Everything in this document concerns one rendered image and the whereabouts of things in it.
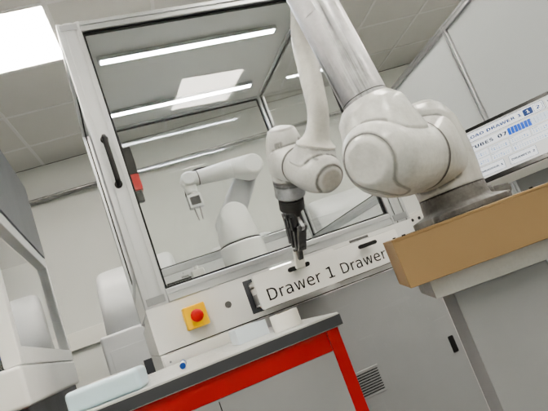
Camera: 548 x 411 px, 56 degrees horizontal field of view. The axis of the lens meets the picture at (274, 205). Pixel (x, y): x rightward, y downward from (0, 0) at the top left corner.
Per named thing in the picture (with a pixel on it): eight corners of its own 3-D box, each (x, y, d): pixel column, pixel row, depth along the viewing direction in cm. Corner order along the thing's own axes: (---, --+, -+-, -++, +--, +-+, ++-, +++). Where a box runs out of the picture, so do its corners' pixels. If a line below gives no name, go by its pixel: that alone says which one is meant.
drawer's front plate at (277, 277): (345, 279, 167) (333, 247, 169) (263, 310, 158) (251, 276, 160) (343, 280, 169) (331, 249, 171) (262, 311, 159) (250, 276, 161)
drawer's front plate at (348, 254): (406, 256, 189) (395, 228, 191) (338, 282, 180) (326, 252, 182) (404, 257, 191) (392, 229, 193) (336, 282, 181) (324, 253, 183)
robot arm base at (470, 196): (532, 187, 111) (521, 164, 112) (437, 223, 110) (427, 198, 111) (495, 201, 129) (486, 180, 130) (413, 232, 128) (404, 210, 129)
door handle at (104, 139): (123, 182, 167) (106, 130, 170) (115, 184, 166) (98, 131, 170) (123, 187, 172) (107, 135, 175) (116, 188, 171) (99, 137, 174)
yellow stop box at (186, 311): (211, 322, 162) (203, 300, 163) (189, 330, 160) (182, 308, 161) (209, 323, 167) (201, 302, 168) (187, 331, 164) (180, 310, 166)
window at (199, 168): (386, 214, 196) (296, -2, 212) (165, 289, 168) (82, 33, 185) (385, 214, 196) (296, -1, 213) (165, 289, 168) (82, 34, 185)
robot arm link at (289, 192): (295, 170, 154) (298, 189, 156) (267, 178, 151) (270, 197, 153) (309, 178, 146) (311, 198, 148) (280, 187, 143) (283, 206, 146)
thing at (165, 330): (426, 254, 193) (410, 218, 196) (159, 355, 160) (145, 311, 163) (334, 285, 282) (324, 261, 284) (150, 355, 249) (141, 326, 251)
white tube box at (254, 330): (270, 333, 133) (264, 319, 133) (239, 345, 130) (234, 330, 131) (260, 334, 144) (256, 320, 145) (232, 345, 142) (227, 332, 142)
